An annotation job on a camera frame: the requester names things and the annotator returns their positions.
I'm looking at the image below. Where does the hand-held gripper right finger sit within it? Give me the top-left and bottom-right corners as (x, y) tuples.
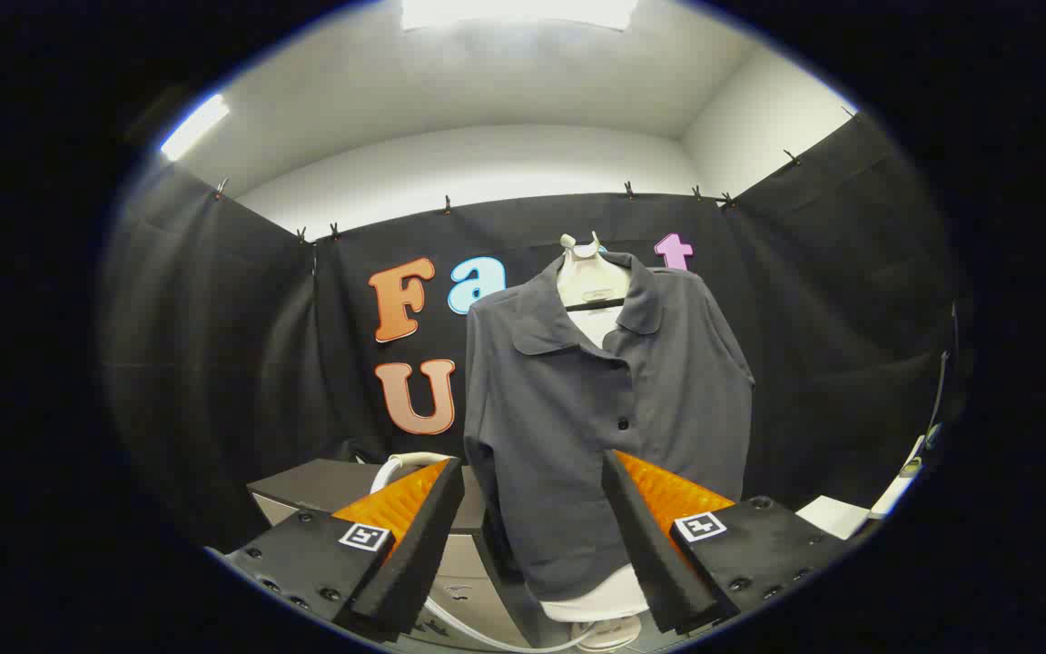
(600, 449), (851, 637)

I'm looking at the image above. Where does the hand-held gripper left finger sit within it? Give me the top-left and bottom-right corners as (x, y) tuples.
(225, 457), (467, 644)

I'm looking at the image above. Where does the grey button shirt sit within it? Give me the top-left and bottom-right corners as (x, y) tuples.
(463, 252), (755, 648)

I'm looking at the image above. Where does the grey drawer cabinet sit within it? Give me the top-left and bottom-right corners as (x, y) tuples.
(246, 459), (533, 648)

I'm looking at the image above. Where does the white side table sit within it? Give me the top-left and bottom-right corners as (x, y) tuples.
(795, 434), (931, 543)

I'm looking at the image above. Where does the black backdrop cloth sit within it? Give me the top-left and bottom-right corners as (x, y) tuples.
(101, 109), (973, 555)

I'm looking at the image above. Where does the narrow ceiling light strip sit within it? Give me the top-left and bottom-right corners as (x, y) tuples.
(160, 94), (232, 163)

